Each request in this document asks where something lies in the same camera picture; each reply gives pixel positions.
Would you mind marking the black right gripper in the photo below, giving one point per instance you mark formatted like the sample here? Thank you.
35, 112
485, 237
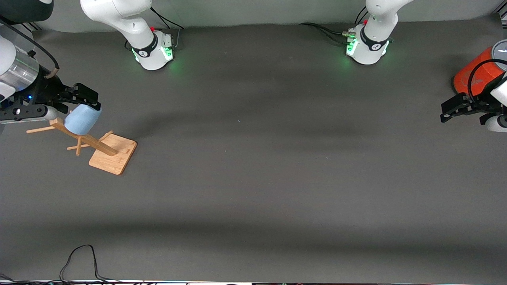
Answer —
44, 92

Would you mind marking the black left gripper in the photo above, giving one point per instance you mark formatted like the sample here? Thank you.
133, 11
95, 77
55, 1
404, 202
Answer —
474, 105

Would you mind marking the light blue plastic cup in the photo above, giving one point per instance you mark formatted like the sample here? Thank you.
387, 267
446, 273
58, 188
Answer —
81, 120

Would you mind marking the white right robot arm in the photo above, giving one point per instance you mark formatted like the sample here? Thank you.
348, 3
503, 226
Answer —
119, 16

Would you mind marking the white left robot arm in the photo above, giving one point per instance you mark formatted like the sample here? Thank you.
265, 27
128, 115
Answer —
372, 39

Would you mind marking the wooden cup holder stand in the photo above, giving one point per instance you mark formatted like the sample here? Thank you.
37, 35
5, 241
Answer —
115, 156

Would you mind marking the orange cylindrical container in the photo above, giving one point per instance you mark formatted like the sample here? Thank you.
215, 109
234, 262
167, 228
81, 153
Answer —
461, 79

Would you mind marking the dark grey table mat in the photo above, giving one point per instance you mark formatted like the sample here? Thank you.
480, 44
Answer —
253, 198

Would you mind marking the aluminium frame rail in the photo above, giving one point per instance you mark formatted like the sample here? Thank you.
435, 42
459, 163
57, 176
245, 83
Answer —
503, 16
31, 27

